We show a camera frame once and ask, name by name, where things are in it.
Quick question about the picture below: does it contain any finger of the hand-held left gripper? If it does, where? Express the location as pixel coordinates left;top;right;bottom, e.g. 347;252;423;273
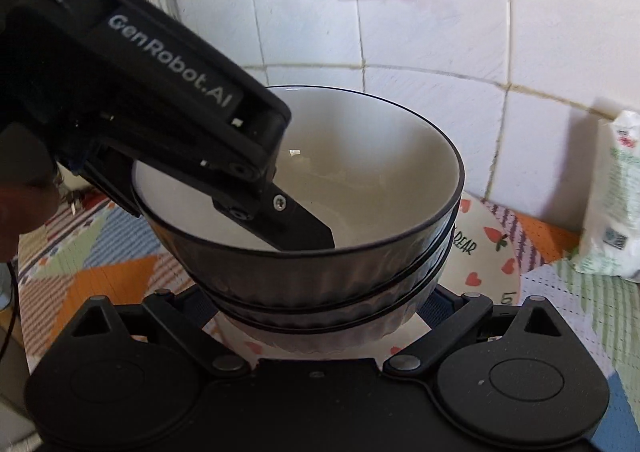
212;179;335;251
79;158;147;219

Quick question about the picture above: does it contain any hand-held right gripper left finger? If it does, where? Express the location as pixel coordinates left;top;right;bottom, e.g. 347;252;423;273
70;289;252;374

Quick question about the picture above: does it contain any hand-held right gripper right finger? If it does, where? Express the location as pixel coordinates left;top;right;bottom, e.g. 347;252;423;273
384;291;552;374

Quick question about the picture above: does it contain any heart patterned plate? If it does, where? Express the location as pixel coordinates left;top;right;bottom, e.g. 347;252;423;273
215;197;523;363

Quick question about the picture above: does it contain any white ribbed bowl black rim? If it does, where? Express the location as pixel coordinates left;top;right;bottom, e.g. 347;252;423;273
131;84;466;303
220;257;446;353
200;227;458;328

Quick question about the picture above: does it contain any person's left hand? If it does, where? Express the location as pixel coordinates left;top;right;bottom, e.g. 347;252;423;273
0;177;61;265

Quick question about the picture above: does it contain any white seasoning bag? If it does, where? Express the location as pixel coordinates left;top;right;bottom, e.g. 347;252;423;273
570;109;640;280

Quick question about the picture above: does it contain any black cable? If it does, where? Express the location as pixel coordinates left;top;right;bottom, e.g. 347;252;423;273
0;262;23;364

